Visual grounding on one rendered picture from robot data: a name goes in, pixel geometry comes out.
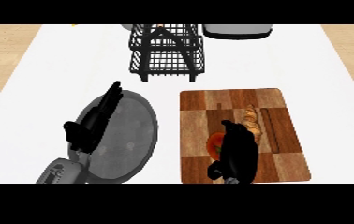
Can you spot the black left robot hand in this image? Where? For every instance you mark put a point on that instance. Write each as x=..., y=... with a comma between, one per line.
x=91, y=126

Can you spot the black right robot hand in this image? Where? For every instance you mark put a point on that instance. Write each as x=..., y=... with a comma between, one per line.
x=238, y=149

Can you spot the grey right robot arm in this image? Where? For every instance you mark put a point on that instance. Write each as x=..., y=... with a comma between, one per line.
x=232, y=181

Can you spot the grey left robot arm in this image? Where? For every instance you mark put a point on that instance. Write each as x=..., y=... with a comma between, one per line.
x=62, y=170

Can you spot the red tomato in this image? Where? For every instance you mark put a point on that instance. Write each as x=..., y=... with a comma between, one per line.
x=214, y=143

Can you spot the wooden checkered cutting board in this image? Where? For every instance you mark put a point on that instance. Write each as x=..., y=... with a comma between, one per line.
x=280, y=134

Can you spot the grey round plate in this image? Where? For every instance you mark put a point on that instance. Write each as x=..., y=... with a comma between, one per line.
x=127, y=140

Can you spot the grey and black appliance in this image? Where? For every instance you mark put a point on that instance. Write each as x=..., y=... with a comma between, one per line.
x=238, y=31

